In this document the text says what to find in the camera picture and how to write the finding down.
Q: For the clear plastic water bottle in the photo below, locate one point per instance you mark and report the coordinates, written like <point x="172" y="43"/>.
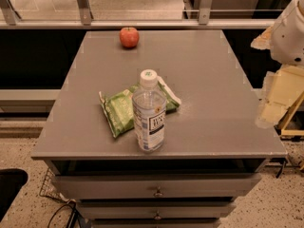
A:
<point x="149" y="107"/>

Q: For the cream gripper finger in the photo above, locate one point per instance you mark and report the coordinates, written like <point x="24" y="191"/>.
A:
<point x="279" y="92"/>
<point x="263" y="41"/>

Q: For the bottom grey drawer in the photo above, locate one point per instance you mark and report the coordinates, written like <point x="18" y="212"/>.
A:
<point x="164" y="223"/>

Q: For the middle grey drawer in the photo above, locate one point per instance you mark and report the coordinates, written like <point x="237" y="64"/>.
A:
<point x="156" y="210"/>

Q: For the green snack bag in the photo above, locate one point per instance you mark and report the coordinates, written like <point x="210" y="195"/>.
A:
<point x="118" y="108"/>

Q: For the grey drawer cabinet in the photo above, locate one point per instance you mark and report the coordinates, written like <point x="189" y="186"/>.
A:
<point x="213" y="131"/>

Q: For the metal glass railing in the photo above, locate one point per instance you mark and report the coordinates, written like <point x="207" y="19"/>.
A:
<point x="141" y="14"/>

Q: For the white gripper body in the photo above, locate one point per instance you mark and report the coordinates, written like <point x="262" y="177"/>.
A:
<point x="287" y="38"/>

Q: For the red apple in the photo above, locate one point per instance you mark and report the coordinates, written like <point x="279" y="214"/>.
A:
<point x="129" y="37"/>

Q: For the top grey drawer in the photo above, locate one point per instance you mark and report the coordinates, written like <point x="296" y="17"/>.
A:
<point x="155" y="186"/>

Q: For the wire basket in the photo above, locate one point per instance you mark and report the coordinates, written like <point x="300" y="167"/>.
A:
<point x="48" y="190"/>

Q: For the black chair seat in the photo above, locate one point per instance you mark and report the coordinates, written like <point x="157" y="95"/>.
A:
<point x="11" y="181"/>

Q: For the grey drawer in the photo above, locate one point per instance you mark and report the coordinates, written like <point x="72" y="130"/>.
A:
<point x="155" y="186"/>
<point x="164" y="223"/>
<point x="156" y="210"/>

